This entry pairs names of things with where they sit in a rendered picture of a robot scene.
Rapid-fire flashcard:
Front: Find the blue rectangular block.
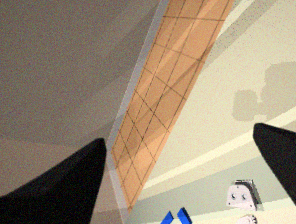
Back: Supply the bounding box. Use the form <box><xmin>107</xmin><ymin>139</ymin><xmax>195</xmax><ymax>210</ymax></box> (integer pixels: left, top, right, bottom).
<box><xmin>177</xmin><ymin>208</ymin><xmax>192</xmax><ymax>224</ymax></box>

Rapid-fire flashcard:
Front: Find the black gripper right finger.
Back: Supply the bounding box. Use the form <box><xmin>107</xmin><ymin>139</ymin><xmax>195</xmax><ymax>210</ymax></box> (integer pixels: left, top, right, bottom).
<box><xmin>252</xmin><ymin>123</ymin><xmax>296</xmax><ymax>206</ymax></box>

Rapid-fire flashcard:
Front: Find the blue flat bar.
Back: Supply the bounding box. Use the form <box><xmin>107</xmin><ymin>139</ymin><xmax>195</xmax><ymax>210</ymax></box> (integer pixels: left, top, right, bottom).
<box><xmin>161</xmin><ymin>212</ymin><xmax>173</xmax><ymax>224</ymax></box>

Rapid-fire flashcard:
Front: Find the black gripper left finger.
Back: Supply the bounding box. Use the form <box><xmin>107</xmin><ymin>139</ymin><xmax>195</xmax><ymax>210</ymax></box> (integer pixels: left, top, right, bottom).
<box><xmin>0</xmin><ymin>138</ymin><xmax>106</xmax><ymax>224</ymax></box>

